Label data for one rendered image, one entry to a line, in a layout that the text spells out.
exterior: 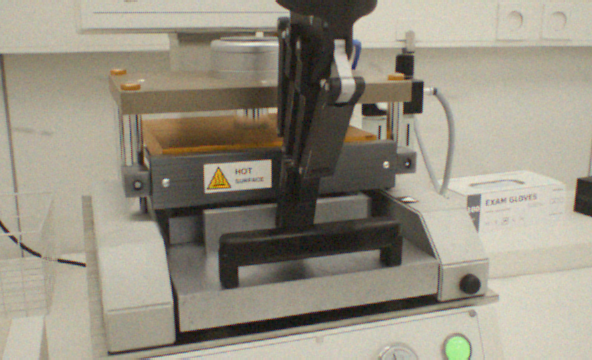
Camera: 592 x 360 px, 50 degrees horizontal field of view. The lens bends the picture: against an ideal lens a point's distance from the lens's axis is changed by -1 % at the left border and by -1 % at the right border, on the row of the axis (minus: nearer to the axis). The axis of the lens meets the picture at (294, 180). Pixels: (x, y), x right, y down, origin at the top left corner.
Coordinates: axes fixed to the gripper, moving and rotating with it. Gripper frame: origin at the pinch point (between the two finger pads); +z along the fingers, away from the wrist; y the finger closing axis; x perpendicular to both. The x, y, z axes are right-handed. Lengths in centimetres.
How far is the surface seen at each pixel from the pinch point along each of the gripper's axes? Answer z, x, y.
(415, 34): 10, 44, -60
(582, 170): 39, 89, -53
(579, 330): 31, 46, -4
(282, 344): 7.9, -3.2, 8.8
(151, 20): -4.2, -8.3, -30.3
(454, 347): 9.1, 11.3, 11.2
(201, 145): -1.2, -6.8, -7.1
